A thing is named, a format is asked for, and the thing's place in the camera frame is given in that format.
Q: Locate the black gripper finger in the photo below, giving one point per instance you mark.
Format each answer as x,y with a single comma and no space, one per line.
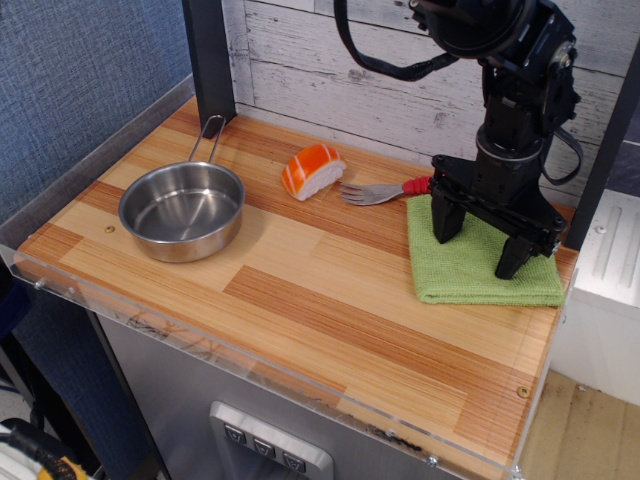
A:
516,252
447,218

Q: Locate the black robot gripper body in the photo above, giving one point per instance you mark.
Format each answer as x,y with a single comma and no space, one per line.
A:
504,194

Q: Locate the green towel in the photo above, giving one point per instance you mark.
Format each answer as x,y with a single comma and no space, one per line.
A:
462,271

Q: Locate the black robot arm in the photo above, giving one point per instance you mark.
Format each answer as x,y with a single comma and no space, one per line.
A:
527,51

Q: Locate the white ribbed side unit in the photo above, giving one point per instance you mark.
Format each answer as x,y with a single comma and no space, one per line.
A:
597,343

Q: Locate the toy salmon sushi piece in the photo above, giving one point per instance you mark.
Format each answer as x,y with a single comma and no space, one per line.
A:
311,170

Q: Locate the clear acrylic table guard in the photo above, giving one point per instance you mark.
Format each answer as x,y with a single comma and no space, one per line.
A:
330,343

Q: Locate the small steel saucepan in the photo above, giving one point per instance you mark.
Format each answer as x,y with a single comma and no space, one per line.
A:
185,211

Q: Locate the silver button control panel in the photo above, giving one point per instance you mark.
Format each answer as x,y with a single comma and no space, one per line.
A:
270,442

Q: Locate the stainless steel cabinet front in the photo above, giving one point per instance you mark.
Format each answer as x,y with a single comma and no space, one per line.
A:
174,390

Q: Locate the red handled metal fork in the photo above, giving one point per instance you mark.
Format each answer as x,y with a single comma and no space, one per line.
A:
374,194

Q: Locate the right black frame post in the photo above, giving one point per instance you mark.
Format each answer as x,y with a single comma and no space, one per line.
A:
600,172

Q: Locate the black frame post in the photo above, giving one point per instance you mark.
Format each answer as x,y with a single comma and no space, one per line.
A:
600,172
210,60

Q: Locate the left black frame post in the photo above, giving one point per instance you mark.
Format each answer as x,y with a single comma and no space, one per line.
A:
210,60

